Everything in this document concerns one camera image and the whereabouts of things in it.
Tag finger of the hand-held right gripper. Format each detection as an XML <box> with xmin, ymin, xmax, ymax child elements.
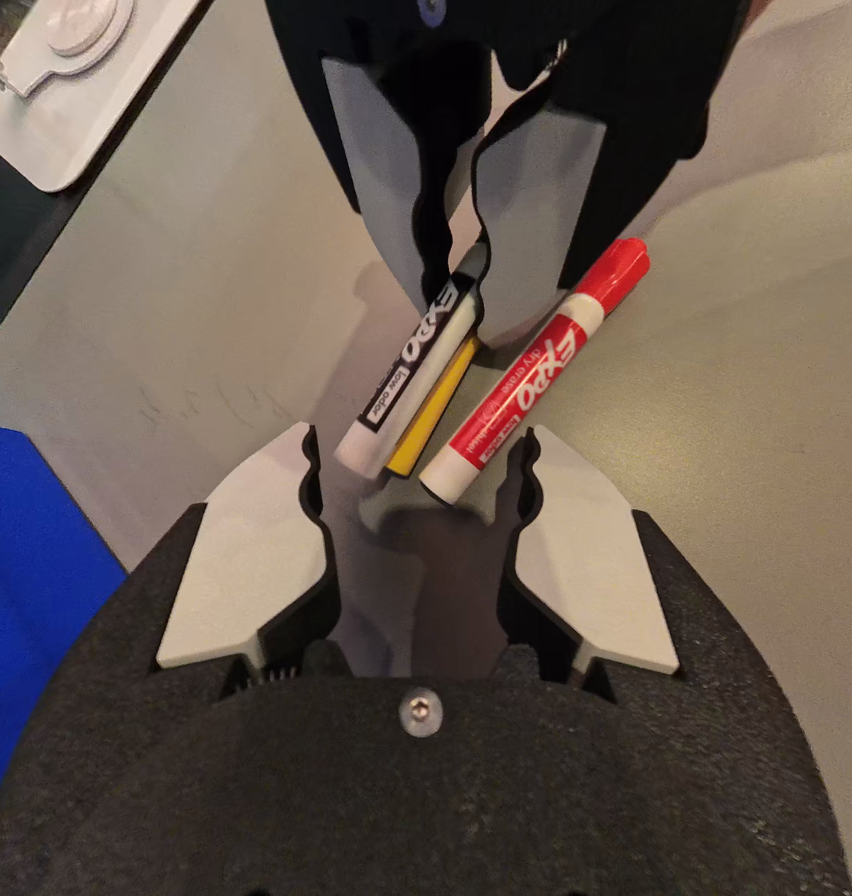
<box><xmin>470</xmin><ymin>101</ymin><xmax>606</xmax><ymax>349</ymax></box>
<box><xmin>319</xmin><ymin>55</ymin><xmax>462</xmax><ymax>305</ymax></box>

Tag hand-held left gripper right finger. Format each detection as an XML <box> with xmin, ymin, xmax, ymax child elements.
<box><xmin>492</xmin><ymin>424</ymin><xmax>681</xmax><ymax>676</ymax></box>

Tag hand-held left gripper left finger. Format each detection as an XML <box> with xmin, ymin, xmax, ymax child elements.
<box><xmin>155</xmin><ymin>422</ymin><xmax>343</xmax><ymax>669</ymax></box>

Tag red dry erase marker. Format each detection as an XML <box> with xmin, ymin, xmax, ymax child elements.
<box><xmin>417</xmin><ymin>237</ymin><xmax>652</xmax><ymax>506</ymax></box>

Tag blue plastic bin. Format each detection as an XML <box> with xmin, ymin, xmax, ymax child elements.
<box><xmin>0</xmin><ymin>420</ymin><xmax>129</xmax><ymax>834</ymax></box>

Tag yellow highlighter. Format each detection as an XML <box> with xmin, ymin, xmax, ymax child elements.
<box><xmin>384</xmin><ymin>335</ymin><xmax>481</xmax><ymax>480</ymax></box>

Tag black dry erase marker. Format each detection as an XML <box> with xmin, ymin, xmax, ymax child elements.
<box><xmin>333</xmin><ymin>269</ymin><xmax>486</xmax><ymax>480</ymax></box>

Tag white flat stand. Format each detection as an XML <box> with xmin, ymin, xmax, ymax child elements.
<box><xmin>0</xmin><ymin>0</ymin><xmax>213</xmax><ymax>193</ymax></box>

